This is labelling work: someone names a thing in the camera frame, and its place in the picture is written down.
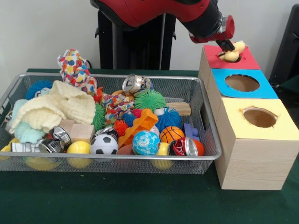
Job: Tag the yellow ball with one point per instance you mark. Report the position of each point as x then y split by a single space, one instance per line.
79 148

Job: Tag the crushed red can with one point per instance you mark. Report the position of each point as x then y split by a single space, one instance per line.
182 147

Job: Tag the yellow duck plush toy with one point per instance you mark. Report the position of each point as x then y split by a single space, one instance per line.
233 54

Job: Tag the cream knitted cloth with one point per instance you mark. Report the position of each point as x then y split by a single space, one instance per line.
51 107

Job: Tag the small basketball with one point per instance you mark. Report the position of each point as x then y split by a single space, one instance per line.
171 135

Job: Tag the polka dot cloth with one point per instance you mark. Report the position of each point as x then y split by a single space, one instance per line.
74 67

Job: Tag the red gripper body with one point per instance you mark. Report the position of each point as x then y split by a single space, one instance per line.
227 28

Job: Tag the colourful patterned cloth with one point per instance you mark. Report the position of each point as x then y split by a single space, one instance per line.
119 106

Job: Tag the black panel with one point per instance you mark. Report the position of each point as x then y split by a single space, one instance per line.
287 46

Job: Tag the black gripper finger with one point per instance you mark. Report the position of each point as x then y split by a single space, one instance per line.
222 45
230 44

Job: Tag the orange toy brick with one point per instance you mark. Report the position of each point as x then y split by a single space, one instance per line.
142 122

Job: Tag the large green spiky ball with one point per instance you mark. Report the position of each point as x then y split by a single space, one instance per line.
99 116

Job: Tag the wooden box with three holes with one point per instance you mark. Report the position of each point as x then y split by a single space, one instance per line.
257 163

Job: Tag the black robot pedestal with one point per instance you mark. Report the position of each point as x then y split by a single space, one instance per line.
135 51

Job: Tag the dark green table cloth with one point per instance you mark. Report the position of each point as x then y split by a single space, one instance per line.
140 200
292 85

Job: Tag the ridged wooden block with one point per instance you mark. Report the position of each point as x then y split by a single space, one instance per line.
182 108

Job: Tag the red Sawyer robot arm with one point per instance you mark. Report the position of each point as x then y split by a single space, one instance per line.
163 11

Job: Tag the mint green cloth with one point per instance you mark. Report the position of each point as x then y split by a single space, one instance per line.
28 135

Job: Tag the soccer ball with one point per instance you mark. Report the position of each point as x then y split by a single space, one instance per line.
104 144

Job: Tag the crushed silver can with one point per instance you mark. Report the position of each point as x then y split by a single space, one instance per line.
133 82

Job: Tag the globe print ball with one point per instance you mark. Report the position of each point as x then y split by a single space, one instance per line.
146 142

